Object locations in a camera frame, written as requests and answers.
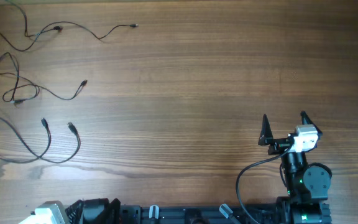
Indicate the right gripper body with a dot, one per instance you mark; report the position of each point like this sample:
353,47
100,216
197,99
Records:
278,146

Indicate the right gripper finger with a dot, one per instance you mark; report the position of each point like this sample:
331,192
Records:
305,119
266,136

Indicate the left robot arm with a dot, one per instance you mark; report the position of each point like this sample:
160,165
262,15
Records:
97,211

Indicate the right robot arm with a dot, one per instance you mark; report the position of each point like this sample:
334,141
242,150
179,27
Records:
307,183

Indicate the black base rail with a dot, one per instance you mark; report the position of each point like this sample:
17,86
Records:
272,213

